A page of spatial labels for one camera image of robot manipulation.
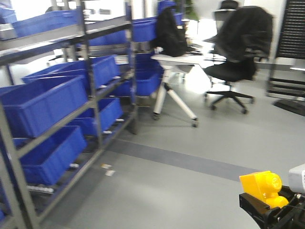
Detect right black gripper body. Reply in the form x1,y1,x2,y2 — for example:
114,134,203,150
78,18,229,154
272,186,305,229

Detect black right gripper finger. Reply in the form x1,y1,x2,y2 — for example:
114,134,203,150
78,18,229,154
239,193,280,229

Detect yellow studded toy brick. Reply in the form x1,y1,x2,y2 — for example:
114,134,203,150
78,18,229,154
239,171,289,208

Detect black pegboard panel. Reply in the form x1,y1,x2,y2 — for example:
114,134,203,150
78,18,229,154
266,0,305,116

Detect white desk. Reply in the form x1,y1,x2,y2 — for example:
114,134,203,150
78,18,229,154
151,41,214,127

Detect black office chair with jacket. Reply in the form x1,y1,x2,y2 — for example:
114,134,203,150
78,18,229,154
203,0,274,115

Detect black backpack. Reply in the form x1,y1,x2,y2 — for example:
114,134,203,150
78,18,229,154
154,7,187,57

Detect grey storage rack with bins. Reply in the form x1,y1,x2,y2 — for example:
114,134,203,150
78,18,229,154
0,0,165,229

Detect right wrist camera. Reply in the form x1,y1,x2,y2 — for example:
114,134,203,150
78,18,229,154
288,164,305,194

